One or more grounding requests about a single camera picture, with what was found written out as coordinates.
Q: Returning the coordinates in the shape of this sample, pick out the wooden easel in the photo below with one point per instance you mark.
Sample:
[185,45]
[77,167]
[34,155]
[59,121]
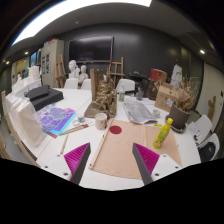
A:
[116,70]

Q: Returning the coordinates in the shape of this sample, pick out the clear plastic water bottle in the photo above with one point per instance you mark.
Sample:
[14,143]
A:
[122,93]

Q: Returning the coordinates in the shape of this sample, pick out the long wooden stick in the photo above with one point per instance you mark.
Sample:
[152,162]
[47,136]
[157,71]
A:
[95,156]

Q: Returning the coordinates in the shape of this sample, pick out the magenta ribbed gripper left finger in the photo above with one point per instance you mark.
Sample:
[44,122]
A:
[76,161]

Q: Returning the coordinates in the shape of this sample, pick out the black wall screen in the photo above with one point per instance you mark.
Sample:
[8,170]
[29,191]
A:
[91,49]

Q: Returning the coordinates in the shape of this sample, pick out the grey pot with dried plant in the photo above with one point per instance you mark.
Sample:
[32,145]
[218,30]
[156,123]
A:
[185,93]

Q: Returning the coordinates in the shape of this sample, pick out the white chair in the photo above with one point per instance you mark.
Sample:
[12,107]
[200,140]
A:
[126,85]
[208,145]

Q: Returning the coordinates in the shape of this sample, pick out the beige tall cabinet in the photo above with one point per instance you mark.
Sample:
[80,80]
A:
[51,55]

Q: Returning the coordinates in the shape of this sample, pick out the white paper bags row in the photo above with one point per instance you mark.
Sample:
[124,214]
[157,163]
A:
[23,115]

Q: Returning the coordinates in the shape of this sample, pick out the white patterned ceramic mug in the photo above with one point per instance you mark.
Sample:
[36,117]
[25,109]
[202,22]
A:
[101,121]

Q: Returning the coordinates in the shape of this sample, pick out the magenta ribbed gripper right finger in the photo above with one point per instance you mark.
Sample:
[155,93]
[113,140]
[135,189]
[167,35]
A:
[146,161]

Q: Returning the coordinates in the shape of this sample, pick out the folded newspaper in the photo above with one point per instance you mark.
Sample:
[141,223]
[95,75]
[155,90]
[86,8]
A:
[138,112]

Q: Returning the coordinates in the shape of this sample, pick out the brown cardboard sheet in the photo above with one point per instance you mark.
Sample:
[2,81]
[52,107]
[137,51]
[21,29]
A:
[116,157]

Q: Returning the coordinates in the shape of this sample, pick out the white plaster bust right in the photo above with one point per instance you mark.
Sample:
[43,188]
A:
[83,75]

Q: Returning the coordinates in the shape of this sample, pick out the white chair back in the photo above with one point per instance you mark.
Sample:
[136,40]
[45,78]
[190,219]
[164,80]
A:
[126,85]

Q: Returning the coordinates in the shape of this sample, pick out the red round coaster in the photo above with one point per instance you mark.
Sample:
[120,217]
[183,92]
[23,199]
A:
[115,129]

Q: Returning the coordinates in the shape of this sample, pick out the black flat boxes stack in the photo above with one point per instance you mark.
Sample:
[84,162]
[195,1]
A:
[43,96]

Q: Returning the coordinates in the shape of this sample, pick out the white chair right side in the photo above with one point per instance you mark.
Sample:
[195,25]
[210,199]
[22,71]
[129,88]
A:
[208,145]

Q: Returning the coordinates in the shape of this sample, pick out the white plaster bust left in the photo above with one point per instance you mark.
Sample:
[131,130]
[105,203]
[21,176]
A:
[74,69]

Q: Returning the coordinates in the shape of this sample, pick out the brown wooden sculpture pile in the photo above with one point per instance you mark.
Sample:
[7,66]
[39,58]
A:
[104,95]

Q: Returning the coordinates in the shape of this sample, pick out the yellow drink bottle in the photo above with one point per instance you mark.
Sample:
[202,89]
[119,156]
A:
[158,142]

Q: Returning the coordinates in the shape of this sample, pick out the white plaster bust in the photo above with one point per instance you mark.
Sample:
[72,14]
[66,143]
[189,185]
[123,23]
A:
[74,69]
[83,75]

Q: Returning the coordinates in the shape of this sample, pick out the small white cup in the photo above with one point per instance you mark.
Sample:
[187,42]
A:
[156,113]

